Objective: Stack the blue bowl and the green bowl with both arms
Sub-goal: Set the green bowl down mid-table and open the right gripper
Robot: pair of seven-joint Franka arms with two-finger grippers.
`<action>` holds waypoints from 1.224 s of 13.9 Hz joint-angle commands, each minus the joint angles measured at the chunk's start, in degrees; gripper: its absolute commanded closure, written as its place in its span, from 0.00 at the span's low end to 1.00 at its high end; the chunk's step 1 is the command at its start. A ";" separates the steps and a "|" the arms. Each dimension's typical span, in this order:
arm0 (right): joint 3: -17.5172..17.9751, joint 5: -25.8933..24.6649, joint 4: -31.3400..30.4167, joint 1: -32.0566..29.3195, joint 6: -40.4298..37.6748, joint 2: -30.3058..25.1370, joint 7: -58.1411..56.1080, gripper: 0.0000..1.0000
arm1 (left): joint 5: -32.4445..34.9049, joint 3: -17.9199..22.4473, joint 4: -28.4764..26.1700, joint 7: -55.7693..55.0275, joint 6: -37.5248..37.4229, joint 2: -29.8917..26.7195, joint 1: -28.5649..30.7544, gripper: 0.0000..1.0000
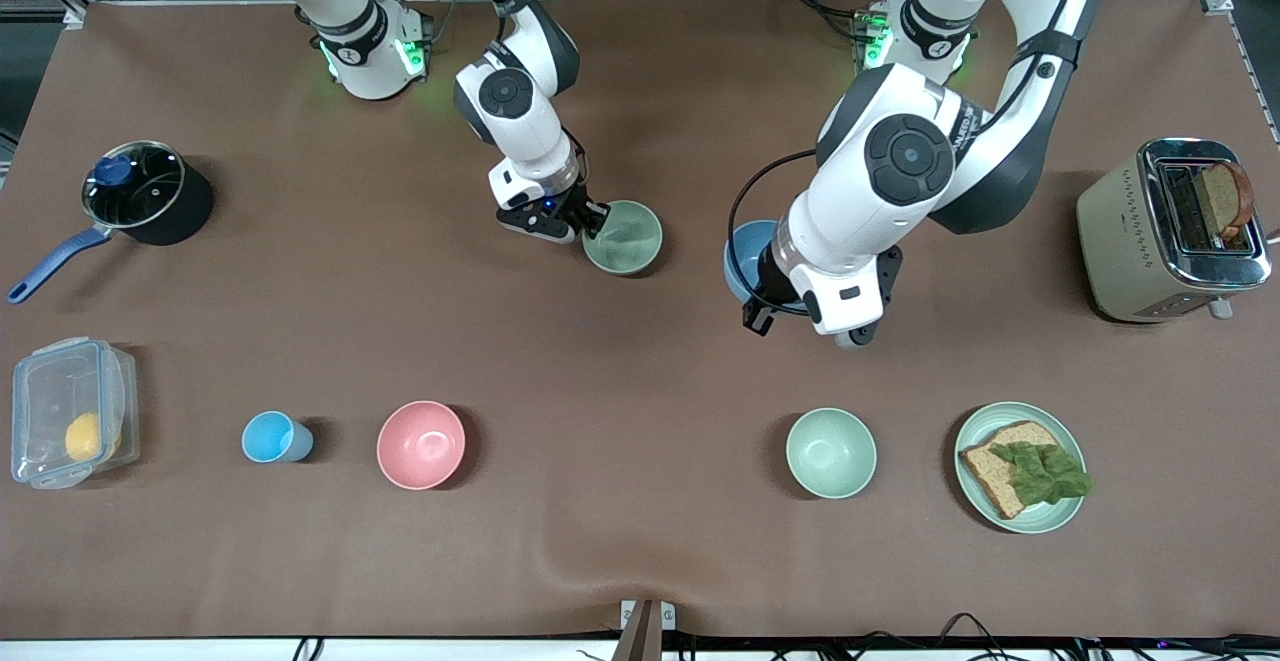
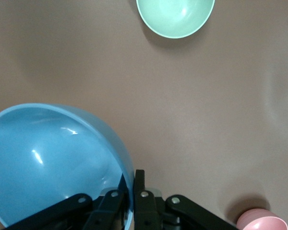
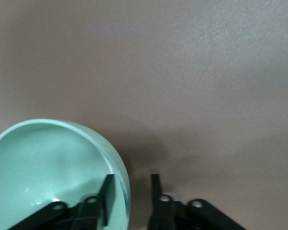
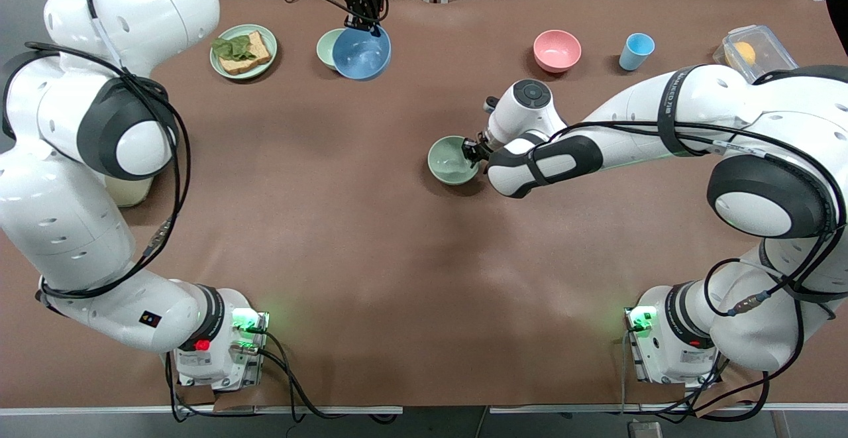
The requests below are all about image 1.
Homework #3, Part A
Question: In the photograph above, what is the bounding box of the pale green bowl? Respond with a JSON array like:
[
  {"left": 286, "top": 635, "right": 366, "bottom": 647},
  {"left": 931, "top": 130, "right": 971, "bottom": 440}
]
[
  {"left": 785, "top": 407, "right": 878, "bottom": 500},
  {"left": 582, "top": 200, "right": 663, "bottom": 277}
]

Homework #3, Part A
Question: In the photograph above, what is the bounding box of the metal table edge bracket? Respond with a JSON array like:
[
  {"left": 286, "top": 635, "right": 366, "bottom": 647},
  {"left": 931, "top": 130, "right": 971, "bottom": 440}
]
[{"left": 620, "top": 599, "right": 676, "bottom": 661}]

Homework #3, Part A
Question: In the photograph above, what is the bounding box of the pink bowl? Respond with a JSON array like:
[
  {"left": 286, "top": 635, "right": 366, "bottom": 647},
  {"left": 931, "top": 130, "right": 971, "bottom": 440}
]
[{"left": 376, "top": 400, "right": 467, "bottom": 491}]

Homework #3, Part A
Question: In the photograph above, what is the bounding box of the clear plastic lidded container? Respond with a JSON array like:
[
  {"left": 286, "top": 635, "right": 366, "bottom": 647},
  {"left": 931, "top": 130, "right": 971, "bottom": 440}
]
[{"left": 10, "top": 337, "right": 141, "bottom": 490}]

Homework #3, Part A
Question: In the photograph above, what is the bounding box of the blue bowl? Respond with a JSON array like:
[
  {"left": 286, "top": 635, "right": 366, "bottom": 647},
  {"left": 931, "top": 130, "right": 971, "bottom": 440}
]
[{"left": 723, "top": 220, "right": 791, "bottom": 304}]

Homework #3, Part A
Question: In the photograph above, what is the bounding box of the light blue cup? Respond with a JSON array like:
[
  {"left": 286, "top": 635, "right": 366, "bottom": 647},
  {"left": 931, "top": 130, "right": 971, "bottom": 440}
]
[{"left": 241, "top": 410, "right": 314, "bottom": 464}]

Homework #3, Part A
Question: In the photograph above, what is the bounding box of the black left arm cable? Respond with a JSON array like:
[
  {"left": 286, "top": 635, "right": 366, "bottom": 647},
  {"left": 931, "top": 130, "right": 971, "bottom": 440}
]
[{"left": 727, "top": 0, "right": 1091, "bottom": 320}]

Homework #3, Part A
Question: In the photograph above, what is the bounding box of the brown toast slice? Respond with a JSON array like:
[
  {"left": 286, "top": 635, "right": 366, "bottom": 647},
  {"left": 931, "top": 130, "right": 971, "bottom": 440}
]
[{"left": 1200, "top": 161, "right": 1256, "bottom": 242}]

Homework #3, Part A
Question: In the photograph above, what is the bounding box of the brown table cloth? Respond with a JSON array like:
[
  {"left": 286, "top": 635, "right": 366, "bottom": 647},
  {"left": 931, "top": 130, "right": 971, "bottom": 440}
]
[{"left": 0, "top": 0, "right": 1280, "bottom": 640}]

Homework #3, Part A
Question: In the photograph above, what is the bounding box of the black saucepan blue handle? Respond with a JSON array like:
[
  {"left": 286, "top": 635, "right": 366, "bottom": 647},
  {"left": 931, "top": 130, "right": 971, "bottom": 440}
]
[{"left": 8, "top": 141, "right": 214, "bottom": 304}]

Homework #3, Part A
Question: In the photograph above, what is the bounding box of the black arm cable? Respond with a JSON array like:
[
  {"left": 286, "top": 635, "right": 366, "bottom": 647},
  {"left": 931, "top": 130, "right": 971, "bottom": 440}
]
[
  {"left": 727, "top": 0, "right": 1091, "bottom": 320},
  {"left": 470, "top": 0, "right": 591, "bottom": 204}
]

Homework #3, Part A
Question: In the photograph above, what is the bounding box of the green lettuce leaf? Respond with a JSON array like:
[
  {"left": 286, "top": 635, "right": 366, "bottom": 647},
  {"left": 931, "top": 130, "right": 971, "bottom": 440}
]
[{"left": 990, "top": 441, "right": 1093, "bottom": 504}]

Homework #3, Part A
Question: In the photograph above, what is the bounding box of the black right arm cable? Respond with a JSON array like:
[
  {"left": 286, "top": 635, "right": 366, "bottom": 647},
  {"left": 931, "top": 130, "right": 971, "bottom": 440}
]
[{"left": 470, "top": 0, "right": 591, "bottom": 204}]

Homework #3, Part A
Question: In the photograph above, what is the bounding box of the pale green plate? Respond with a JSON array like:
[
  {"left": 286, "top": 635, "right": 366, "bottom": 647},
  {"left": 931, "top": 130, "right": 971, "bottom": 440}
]
[{"left": 953, "top": 402, "right": 1087, "bottom": 534}]

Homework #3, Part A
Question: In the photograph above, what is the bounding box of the glass lid blue knob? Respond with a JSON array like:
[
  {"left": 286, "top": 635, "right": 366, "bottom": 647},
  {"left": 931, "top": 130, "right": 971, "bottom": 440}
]
[{"left": 82, "top": 141, "right": 187, "bottom": 230}]

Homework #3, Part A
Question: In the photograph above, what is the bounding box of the wholemeal bread slice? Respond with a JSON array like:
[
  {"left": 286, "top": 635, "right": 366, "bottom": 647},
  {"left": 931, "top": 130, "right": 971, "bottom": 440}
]
[{"left": 960, "top": 421, "right": 1061, "bottom": 520}]

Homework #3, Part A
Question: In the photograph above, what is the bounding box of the black looped floor cable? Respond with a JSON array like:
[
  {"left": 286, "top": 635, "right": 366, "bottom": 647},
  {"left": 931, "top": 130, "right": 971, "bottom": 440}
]
[{"left": 930, "top": 613, "right": 1006, "bottom": 654}]

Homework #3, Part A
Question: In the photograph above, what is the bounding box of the beige chrome toaster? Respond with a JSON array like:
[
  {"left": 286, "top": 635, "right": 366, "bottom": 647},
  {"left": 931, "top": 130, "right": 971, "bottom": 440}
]
[{"left": 1077, "top": 138, "right": 1273, "bottom": 324}]

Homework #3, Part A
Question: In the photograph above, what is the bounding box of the yellow lemon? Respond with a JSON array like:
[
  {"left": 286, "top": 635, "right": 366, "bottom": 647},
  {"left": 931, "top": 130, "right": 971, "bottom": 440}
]
[{"left": 65, "top": 412, "right": 123, "bottom": 462}]

